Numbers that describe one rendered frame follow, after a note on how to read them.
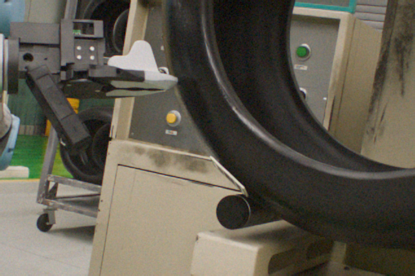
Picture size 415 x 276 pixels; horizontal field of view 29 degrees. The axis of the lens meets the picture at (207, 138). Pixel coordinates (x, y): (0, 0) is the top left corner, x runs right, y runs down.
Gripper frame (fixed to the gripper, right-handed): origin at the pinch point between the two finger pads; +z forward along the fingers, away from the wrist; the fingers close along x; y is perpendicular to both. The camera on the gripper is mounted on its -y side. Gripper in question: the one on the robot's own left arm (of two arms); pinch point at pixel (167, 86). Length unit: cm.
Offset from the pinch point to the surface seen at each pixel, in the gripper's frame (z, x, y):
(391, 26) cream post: 41.2, 14.0, 16.2
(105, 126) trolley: 52, 432, 113
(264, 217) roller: 13.6, 5.0, -16.4
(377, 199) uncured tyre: 20.1, -14.9, -17.6
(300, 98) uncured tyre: 24.7, 15.7, 3.8
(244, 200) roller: 9.5, 0.4, -14.9
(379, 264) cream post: 40, 24, -21
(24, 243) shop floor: -4, 389, 29
